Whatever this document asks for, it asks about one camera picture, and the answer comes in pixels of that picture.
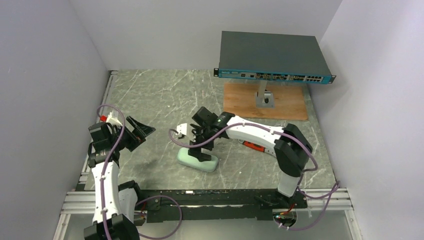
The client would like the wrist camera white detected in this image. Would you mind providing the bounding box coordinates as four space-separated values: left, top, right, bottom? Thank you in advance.
176 123 192 139
99 110 124 128

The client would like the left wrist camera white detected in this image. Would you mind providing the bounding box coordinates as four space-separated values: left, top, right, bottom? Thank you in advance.
99 110 124 128

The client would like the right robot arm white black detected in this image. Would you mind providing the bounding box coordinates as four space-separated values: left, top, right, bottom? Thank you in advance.
189 107 313 197

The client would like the wooden board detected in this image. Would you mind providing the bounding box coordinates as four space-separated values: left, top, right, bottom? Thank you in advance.
223 82 308 121

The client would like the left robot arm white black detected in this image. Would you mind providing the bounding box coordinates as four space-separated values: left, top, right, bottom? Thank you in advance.
83 116 156 240

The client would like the red handled adjustable wrench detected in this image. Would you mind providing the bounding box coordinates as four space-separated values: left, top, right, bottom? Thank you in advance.
239 140 276 157

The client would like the aluminium rail frame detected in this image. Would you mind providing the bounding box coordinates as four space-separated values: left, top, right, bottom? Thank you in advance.
52 70 364 240

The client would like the grey metal stand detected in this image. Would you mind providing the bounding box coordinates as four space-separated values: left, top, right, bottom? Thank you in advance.
254 80 275 109

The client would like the network switch blue front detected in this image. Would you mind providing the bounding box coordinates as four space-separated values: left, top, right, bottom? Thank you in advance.
213 31 336 85

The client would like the mint green umbrella case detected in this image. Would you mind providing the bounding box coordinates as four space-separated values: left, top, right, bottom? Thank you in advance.
176 147 219 173

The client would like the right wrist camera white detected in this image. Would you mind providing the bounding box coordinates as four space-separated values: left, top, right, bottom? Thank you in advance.
176 123 192 139

